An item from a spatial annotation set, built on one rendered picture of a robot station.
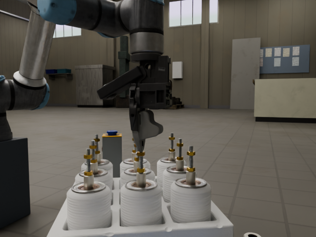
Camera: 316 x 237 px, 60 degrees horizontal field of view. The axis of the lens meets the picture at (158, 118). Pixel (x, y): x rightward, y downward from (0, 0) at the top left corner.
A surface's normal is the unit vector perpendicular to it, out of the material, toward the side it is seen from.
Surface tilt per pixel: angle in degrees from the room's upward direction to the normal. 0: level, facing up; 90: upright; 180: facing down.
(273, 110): 90
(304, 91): 90
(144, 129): 91
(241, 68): 83
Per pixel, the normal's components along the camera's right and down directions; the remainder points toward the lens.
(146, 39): -0.04, 0.07
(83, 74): -0.36, 0.07
